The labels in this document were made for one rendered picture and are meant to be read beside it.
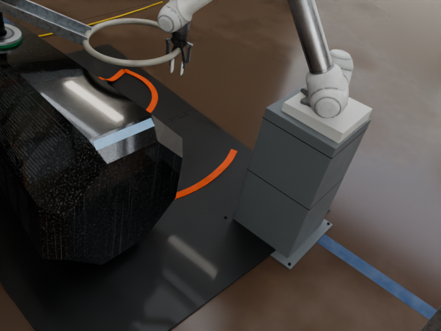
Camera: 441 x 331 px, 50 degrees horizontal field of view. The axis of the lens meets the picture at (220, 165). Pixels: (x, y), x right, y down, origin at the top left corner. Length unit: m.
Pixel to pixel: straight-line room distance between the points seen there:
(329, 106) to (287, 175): 0.53
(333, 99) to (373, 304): 1.21
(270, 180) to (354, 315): 0.82
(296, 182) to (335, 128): 0.36
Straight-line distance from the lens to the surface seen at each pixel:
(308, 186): 2.39
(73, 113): 2.08
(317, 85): 2.06
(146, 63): 2.26
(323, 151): 2.26
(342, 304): 2.68
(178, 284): 2.47
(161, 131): 2.16
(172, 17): 2.09
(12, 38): 2.57
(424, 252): 3.22
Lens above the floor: 2.00
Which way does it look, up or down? 39 degrees down
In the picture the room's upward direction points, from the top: 14 degrees clockwise
